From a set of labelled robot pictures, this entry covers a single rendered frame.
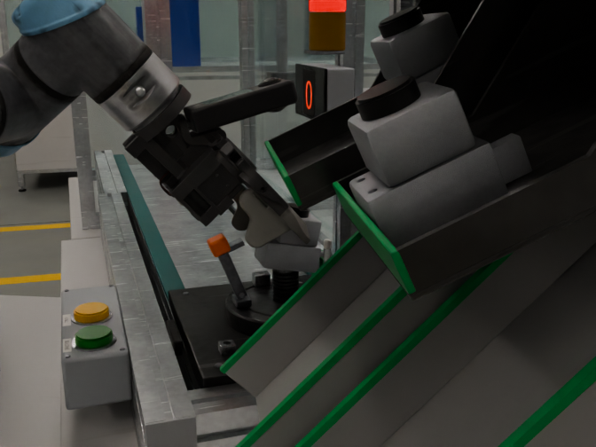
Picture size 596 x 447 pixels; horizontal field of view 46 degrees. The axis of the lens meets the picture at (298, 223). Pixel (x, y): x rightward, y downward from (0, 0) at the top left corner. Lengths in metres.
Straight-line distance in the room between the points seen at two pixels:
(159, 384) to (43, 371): 0.30
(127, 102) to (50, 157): 5.18
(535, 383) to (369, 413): 0.11
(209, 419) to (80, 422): 0.24
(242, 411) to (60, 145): 5.25
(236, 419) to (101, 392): 0.19
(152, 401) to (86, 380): 0.13
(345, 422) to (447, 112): 0.22
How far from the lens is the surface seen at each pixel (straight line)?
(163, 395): 0.71
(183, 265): 1.16
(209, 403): 0.67
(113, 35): 0.69
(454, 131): 0.33
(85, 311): 0.86
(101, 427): 0.85
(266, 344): 0.59
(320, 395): 0.48
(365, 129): 0.32
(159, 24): 1.79
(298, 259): 0.78
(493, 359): 0.45
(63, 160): 5.86
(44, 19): 0.69
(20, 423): 0.89
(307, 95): 0.97
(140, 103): 0.69
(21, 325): 1.14
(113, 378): 0.79
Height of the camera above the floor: 1.30
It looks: 16 degrees down
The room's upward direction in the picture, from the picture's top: straight up
